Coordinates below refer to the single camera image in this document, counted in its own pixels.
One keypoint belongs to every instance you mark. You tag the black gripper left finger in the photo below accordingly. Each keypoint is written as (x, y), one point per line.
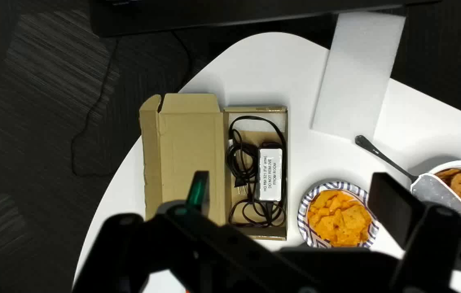
(186, 204)

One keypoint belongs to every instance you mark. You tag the brown cardboard box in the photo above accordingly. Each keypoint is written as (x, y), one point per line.
(188, 133)

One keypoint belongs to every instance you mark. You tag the white foam sheet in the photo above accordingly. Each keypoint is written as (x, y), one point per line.
(357, 72)

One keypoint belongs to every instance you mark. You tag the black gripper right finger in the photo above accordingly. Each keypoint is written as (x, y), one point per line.
(408, 219)

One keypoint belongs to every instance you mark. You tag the patterned bowl of orange chips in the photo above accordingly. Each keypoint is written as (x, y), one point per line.
(336, 214)

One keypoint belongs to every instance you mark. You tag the black power adapter with cable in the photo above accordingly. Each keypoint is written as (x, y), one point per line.
(261, 172)

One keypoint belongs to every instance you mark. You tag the metal spoon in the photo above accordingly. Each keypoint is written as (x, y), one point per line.
(426, 188)

